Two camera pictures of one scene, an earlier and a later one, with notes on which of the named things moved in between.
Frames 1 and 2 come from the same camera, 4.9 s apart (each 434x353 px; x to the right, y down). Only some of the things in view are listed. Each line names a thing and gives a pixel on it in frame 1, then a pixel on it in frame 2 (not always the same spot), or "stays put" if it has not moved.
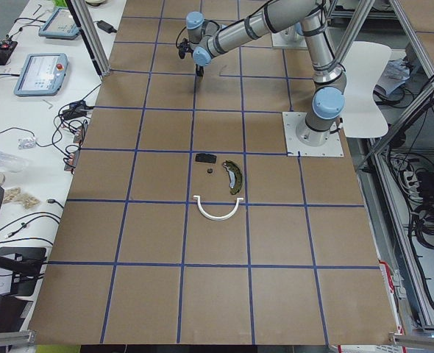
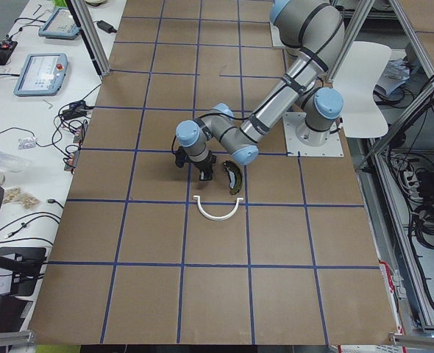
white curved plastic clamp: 219,218 stays put
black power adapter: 106,26 stays put
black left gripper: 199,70 to 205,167
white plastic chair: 363,62 stays put
